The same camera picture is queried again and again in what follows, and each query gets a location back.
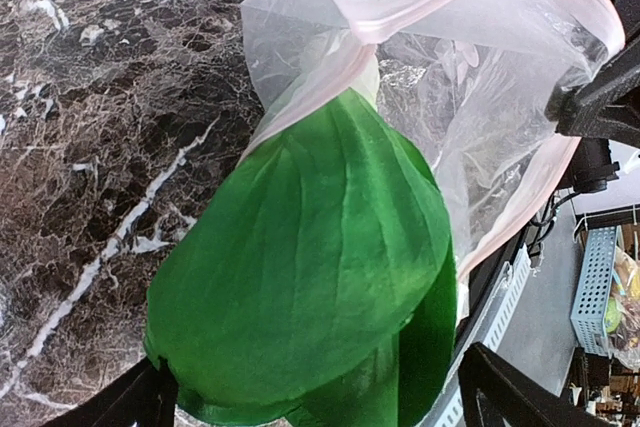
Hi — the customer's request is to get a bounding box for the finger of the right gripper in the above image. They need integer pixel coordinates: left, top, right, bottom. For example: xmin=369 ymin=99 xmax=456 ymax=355
xmin=545 ymin=44 xmax=639 ymax=147

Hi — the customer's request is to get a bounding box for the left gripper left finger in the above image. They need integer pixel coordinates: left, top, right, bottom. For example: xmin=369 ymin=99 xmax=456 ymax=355
xmin=43 ymin=359 xmax=178 ymax=427

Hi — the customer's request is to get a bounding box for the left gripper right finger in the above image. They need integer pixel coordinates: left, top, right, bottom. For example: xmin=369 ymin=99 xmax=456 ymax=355
xmin=458 ymin=342 xmax=607 ymax=426

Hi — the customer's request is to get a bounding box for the clear zip top bag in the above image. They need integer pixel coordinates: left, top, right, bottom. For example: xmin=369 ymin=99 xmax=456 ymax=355
xmin=241 ymin=0 xmax=625 ymax=277

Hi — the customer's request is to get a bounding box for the white bok choy toy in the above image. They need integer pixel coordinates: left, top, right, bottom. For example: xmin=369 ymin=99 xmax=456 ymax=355
xmin=145 ymin=61 xmax=456 ymax=426

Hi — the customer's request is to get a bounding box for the grey perforated metal bin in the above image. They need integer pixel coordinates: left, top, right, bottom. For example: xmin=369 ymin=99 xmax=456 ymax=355
xmin=570 ymin=227 xmax=620 ymax=358

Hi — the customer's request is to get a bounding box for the white slotted cable duct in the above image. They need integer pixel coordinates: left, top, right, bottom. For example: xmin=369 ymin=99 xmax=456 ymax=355
xmin=419 ymin=246 xmax=531 ymax=426

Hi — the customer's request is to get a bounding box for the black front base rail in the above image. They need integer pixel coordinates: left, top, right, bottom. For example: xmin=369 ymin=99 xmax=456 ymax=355
xmin=455 ymin=194 xmax=557 ymax=347

